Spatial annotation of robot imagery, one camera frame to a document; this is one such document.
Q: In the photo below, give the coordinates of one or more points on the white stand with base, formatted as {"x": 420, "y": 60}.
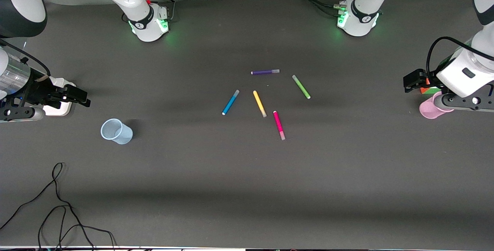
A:
{"x": 58, "y": 109}

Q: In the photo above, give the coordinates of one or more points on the pink marker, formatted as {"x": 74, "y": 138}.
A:
{"x": 278, "y": 123}

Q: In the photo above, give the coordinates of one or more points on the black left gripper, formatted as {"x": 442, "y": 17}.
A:
{"x": 420, "y": 79}

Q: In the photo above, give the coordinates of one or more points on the light blue plastic cup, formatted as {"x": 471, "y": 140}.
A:
{"x": 119, "y": 133}

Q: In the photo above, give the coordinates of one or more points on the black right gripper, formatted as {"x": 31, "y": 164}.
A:
{"x": 38, "y": 90}

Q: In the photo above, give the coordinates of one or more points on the pink plastic cup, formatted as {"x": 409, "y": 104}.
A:
{"x": 427, "y": 110}

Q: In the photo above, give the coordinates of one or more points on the purple marker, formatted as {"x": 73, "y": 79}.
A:
{"x": 264, "y": 72}

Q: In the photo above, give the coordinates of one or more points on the yellow marker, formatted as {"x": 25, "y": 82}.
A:
{"x": 259, "y": 103}

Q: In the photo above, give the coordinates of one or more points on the colourful puzzle cube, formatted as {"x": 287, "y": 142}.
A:
{"x": 429, "y": 90}

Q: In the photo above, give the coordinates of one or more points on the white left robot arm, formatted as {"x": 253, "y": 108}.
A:
{"x": 362, "y": 16}

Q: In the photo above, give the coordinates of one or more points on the green marker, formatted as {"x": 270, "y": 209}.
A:
{"x": 301, "y": 86}

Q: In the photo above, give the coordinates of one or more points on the blue marker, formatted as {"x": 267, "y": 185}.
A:
{"x": 230, "y": 102}

